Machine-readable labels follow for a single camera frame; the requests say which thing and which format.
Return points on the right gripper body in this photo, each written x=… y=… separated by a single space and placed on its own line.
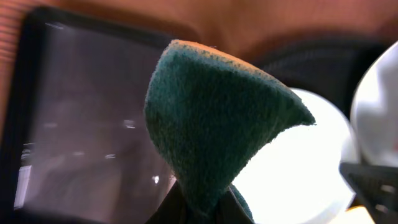
x=375 y=188

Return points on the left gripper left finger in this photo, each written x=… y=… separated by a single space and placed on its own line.
x=172 y=210

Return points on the pale green plate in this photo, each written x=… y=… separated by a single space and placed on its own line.
x=374 y=110

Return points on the black round tray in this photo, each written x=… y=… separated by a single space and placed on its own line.
x=330 y=67

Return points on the black rectangular tray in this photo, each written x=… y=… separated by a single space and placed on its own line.
x=75 y=147

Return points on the light blue plate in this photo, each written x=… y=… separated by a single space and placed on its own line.
x=296 y=178

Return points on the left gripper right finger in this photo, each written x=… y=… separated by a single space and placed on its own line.
x=229 y=210

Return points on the green scouring sponge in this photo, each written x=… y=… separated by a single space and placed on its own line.
x=208 y=113

